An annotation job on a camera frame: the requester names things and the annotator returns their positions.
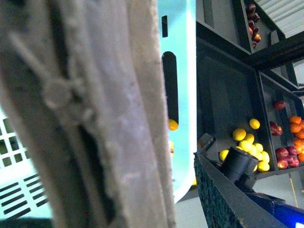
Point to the brown basket handle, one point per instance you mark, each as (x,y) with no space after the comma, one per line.
(83,84)

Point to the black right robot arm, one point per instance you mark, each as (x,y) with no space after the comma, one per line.
(275,194)

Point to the black produce display shelf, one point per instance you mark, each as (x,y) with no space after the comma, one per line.
(244,71)

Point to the light green plastic basket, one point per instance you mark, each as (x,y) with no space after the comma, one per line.
(23,198)

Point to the yellow lemon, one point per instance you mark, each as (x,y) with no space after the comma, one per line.
(254,123)
(239,134)

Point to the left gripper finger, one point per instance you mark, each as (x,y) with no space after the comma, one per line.
(224,204)

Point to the orange tangerine pile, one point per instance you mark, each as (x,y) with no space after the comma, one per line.
(297,129)

